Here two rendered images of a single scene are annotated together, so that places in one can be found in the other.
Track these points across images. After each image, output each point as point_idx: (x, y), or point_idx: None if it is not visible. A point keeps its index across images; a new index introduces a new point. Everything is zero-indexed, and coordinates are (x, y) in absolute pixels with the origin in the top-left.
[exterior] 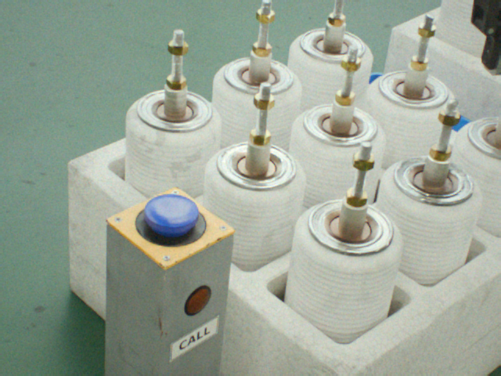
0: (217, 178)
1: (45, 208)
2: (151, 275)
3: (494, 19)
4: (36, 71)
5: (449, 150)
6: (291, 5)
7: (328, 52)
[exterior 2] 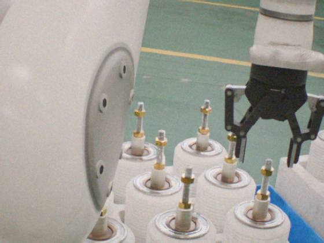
0: None
1: None
2: None
3: (231, 120)
4: None
5: (190, 202)
6: (274, 153)
7: (195, 149)
